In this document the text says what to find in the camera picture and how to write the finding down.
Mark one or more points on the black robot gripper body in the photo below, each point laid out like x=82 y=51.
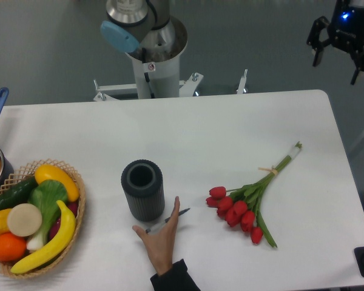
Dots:
x=347 y=25

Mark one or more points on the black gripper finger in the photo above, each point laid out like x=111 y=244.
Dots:
x=357 y=55
x=314 y=41

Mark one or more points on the red tulip bouquet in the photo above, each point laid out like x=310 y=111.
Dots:
x=242 y=206

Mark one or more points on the dark grey ribbed vase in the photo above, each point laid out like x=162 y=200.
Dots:
x=142 y=183

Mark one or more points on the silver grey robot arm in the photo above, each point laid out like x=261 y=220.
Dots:
x=147 y=32

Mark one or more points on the black sleeved forearm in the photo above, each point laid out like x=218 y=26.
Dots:
x=175 y=279

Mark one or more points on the bare human hand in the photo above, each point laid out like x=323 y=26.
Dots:
x=160 y=246

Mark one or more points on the dark red vegetable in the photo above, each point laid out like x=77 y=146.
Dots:
x=73 y=206

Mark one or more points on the yellow squash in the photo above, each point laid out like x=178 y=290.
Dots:
x=50 y=172

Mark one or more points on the green bok choy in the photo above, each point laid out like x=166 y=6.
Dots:
x=44 y=197

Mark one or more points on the yellow banana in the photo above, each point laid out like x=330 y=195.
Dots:
x=59 y=242

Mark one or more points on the green cucumber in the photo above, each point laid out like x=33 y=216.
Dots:
x=18 y=193

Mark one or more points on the beige round disc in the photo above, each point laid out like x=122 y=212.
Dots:
x=24 y=220

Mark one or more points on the orange fruit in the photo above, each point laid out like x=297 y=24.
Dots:
x=12 y=247

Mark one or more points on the woven wicker basket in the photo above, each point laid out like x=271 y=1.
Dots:
x=25 y=172

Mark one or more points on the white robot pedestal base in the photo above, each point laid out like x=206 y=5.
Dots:
x=156 y=67

